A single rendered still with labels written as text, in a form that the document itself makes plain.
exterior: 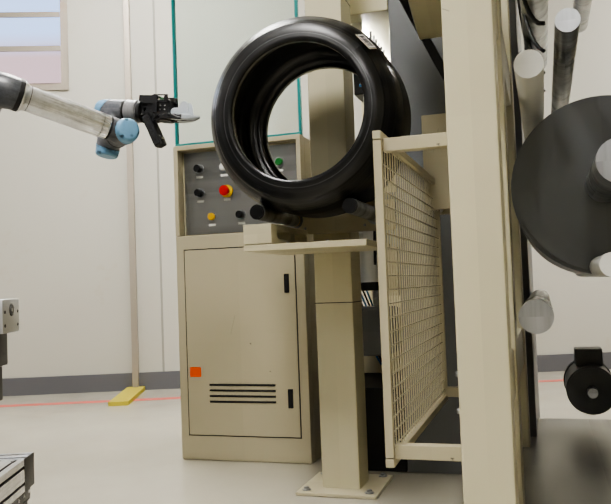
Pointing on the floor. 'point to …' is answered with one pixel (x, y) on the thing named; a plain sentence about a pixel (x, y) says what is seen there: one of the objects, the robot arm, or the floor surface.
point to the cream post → (337, 282)
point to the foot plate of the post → (347, 489)
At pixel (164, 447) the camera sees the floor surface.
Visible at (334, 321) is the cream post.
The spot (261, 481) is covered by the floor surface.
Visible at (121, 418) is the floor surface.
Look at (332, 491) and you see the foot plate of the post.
